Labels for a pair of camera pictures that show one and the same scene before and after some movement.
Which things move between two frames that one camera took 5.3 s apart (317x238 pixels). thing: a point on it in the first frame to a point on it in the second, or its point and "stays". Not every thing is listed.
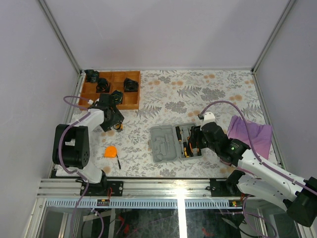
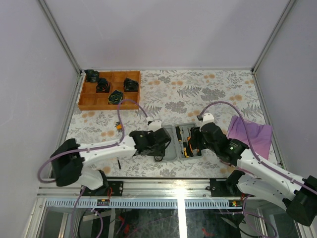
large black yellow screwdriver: x=185 y=146 stays
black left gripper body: x=115 y=117 to x=158 y=151
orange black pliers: x=190 y=148 stays
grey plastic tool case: x=173 y=143 stays
